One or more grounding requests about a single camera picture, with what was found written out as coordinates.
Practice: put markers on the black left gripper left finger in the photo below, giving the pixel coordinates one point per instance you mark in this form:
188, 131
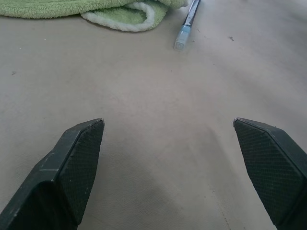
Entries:
57, 182

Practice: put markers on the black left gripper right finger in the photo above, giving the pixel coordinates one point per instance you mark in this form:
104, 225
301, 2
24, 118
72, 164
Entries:
275, 167

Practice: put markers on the black pen with blue cap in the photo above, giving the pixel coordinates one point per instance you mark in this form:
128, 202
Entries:
187, 26

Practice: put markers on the green fluffy towel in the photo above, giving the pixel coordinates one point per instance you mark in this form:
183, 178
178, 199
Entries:
91, 13

